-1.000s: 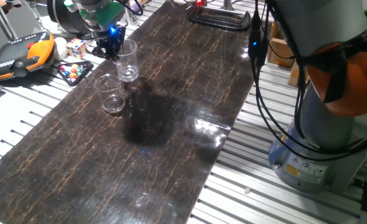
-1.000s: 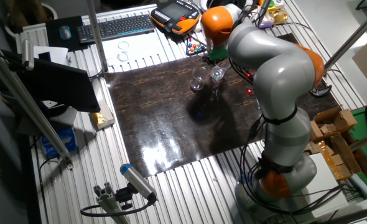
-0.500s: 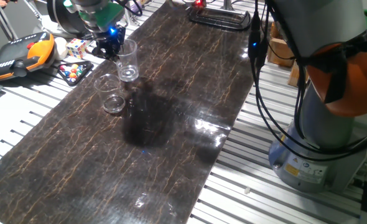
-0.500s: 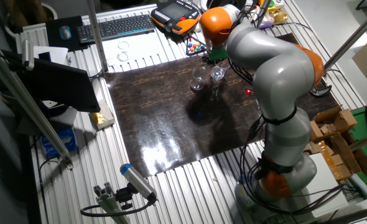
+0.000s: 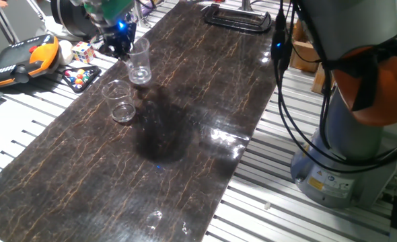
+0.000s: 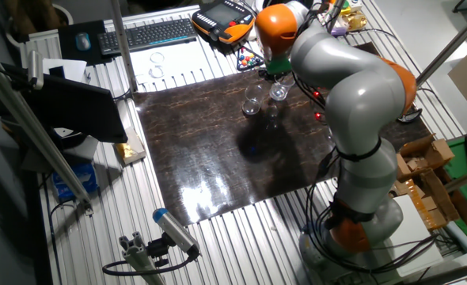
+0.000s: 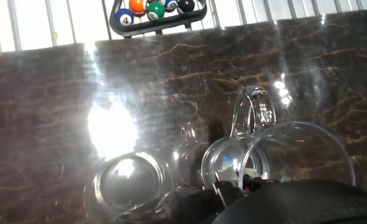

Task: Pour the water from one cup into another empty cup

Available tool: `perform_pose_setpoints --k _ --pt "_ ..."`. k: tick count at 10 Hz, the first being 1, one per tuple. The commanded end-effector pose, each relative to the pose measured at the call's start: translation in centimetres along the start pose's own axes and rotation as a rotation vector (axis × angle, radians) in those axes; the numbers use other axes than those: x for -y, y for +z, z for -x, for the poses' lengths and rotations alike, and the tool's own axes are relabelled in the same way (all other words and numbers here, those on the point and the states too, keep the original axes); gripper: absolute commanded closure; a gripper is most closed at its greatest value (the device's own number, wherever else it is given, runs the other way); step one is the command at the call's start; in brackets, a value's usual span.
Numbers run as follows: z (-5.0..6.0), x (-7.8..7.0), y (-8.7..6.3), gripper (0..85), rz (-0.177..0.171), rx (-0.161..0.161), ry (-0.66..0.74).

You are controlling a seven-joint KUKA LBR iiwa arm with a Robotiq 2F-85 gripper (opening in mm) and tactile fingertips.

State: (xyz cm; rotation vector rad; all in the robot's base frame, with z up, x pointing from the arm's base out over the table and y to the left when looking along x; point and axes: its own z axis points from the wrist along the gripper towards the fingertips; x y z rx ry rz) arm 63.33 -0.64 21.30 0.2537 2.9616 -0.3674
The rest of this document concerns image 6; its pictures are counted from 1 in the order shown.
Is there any gold foil object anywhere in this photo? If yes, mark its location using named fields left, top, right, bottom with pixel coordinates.
left=342, top=10, right=368, bottom=32

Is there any green felt toy table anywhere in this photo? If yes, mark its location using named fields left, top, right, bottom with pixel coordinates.
left=442, top=133, right=467, bottom=253

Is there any black camera cable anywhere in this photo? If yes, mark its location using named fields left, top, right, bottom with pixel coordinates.
left=101, top=249, right=199, bottom=277

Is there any black monitor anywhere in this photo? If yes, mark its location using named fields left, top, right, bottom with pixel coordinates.
left=21, top=73, right=129, bottom=144

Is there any aluminium camera mount profile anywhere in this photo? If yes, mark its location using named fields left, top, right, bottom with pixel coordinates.
left=118, top=231, right=166, bottom=285

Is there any white box with gold foil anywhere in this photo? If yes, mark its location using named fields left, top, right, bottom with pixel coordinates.
left=114, top=126, right=147, bottom=165

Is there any grey metal post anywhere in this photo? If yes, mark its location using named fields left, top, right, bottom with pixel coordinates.
left=415, top=3, right=467, bottom=87

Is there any green wrist adapter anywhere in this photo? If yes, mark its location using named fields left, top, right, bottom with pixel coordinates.
left=265, top=57, right=293, bottom=75

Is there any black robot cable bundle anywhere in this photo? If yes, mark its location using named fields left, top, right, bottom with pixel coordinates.
left=292, top=70, right=442, bottom=275

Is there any white paper sheet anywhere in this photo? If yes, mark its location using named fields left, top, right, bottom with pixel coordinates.
left=42, top=58, right=88, bottom=83

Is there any grey computer mouse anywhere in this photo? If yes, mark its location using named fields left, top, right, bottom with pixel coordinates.
left=74, top=32, right=93, bottom=52

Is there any black mouse pad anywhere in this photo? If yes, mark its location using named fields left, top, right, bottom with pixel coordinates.
left=57, top=19, right=114, bottom=67

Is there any upright metal post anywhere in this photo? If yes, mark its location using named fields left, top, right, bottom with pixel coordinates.
left=325, top=0, right=346, bottom=33

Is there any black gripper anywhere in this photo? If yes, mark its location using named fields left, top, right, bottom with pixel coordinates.
left=258, top=67, right=294, bottom=86

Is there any silver camera with blue end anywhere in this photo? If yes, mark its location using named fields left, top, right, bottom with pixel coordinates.
left=152, top=207, right=201, bottom=255

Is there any clear glass cup with handle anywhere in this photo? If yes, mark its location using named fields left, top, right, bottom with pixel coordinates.
left=268, top=77, right=296, bottom=101

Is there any blue tissue pack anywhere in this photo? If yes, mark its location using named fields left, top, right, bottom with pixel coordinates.
left=51, top=162, right=99, bottom=201

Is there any white flat board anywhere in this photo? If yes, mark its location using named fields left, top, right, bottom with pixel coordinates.
left=382, top=193, right=444, bottom=278

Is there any black keyboard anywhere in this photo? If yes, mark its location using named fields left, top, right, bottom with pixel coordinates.
left=97, top=17, right=199, bottom=56

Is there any silver camera on beam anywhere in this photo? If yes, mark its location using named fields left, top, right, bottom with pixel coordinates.
left=27, top=50, right=45, bottom=90

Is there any orange black teach pendant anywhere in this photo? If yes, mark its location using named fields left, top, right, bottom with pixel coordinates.
left=191, top=0, right=258, bottom=44

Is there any triangle rack of coloured balls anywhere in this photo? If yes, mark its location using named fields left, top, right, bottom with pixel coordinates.
left=236, top=47, right=265, bottom=72

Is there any aluminium frame post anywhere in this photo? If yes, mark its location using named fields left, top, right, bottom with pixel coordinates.
left=107, top=0, right=139, bottom=93

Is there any dark marble pattern mat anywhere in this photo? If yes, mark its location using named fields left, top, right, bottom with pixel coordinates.
left=132, top=41, right=432, bottom=226

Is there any clear glass beaker cup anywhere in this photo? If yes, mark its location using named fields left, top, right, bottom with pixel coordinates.
left=241, top=83, right=266, bottom=117

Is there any slanted aluminium beam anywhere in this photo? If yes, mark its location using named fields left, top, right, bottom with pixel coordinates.
left=0, top=55, right=95, bottom=217

